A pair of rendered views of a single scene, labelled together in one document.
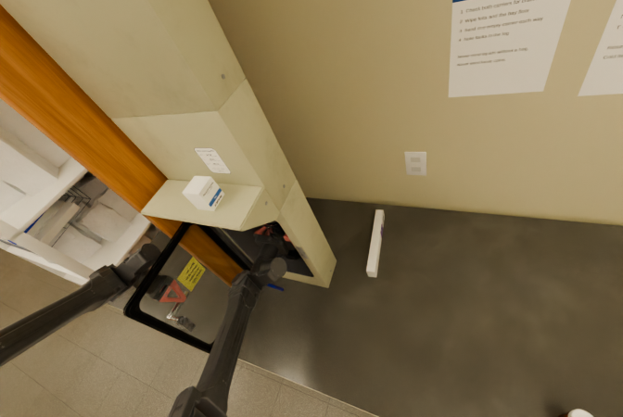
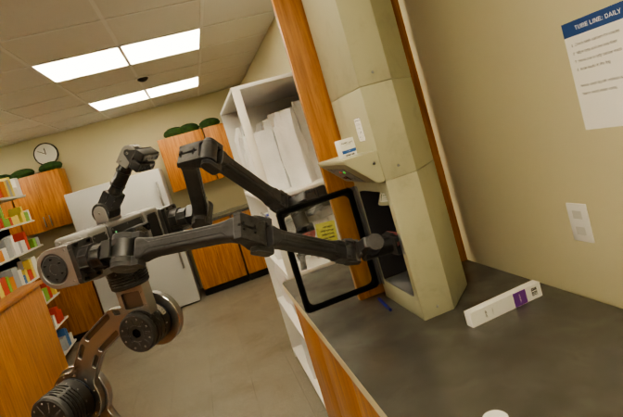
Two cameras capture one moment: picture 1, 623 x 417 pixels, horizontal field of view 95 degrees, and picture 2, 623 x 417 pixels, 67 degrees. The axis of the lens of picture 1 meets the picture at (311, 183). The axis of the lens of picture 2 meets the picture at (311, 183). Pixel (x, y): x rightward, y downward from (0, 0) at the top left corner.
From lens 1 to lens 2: 1.08 m
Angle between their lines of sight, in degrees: 52
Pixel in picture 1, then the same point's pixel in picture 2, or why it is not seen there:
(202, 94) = (355, 77)
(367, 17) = (515, 55)
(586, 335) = not seen: outside the picture
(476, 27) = (585, 57)
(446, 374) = (446, 396)
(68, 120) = (313, 98)
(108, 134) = (327, 114)
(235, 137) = (365, 107)
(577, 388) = not seen: outside the picture
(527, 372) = not seen: outside the picture
